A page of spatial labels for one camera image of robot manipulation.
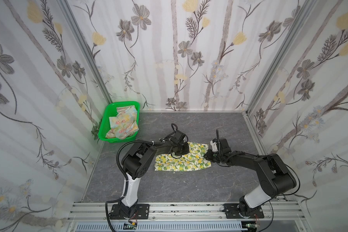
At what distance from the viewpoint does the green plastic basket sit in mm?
978

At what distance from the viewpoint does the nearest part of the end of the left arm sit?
76 centimetres

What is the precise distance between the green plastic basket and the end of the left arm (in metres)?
0.30
